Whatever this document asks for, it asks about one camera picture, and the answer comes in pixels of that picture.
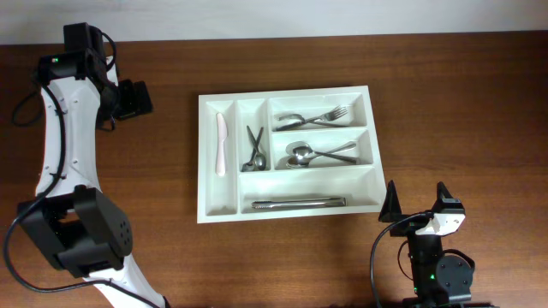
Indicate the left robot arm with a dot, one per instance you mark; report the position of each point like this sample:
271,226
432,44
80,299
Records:
73,224

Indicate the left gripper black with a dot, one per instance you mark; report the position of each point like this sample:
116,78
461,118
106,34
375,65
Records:
134,99

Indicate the steel kitchen tongs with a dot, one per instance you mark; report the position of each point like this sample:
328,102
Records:
304,203

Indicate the steel tablespoon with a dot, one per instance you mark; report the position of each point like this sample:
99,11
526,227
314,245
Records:
291,146
303,155

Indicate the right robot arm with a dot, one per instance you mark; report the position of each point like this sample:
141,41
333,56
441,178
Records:
441,277

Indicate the pink plastic knife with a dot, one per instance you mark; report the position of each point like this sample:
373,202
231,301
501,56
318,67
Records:
222,134

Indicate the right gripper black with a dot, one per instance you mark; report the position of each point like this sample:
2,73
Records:
414,227

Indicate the steel teaspoon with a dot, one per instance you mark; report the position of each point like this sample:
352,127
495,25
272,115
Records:
259,159
246,167

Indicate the white plastic cutlery tray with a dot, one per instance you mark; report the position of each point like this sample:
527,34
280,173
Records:
228,198

